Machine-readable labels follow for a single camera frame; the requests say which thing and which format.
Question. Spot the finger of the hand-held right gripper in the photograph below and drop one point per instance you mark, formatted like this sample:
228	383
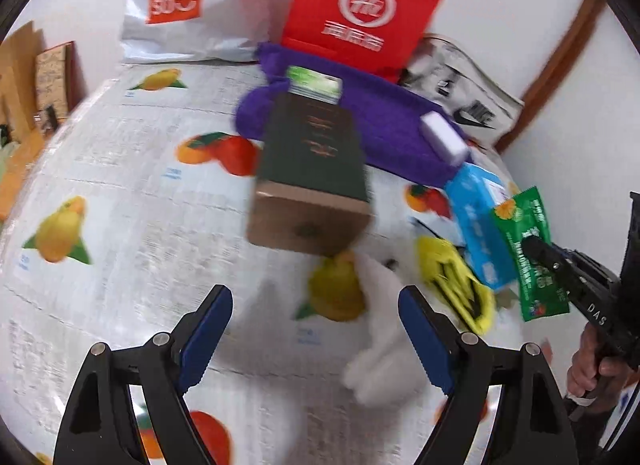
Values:
542	252

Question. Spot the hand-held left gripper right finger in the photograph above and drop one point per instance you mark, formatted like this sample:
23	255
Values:
425	340

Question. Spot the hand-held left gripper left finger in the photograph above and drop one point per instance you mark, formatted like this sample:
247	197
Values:
207	335

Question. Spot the green snack packet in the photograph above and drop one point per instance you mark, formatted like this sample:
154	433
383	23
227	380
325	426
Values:
525	225

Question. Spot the white cloth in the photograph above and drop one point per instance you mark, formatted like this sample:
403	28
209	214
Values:
385	305

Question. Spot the person's right hand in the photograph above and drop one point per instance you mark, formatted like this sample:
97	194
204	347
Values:
582	370

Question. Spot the blue tissue pack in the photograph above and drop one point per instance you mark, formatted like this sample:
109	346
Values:
475	215

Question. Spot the grey sling bag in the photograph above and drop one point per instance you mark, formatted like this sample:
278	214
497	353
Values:
465	90

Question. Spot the fruit print tablecloth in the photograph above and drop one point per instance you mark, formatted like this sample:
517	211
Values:
125	170

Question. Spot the dark green box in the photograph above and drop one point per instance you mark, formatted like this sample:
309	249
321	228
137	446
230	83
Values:
310	155

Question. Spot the purple towel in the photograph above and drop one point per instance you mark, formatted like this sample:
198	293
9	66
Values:
390	110

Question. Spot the green and white packet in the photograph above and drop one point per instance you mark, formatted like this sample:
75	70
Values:
315	82

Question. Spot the framed board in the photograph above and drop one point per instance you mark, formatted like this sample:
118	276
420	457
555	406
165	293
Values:
52	77

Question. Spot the wooden furniture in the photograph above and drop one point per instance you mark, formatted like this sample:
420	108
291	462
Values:
15	95

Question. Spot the white plastic shopping bag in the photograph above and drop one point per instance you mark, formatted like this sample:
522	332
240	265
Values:
220	10

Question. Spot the wooden door frame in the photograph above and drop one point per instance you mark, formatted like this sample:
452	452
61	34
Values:
565	55

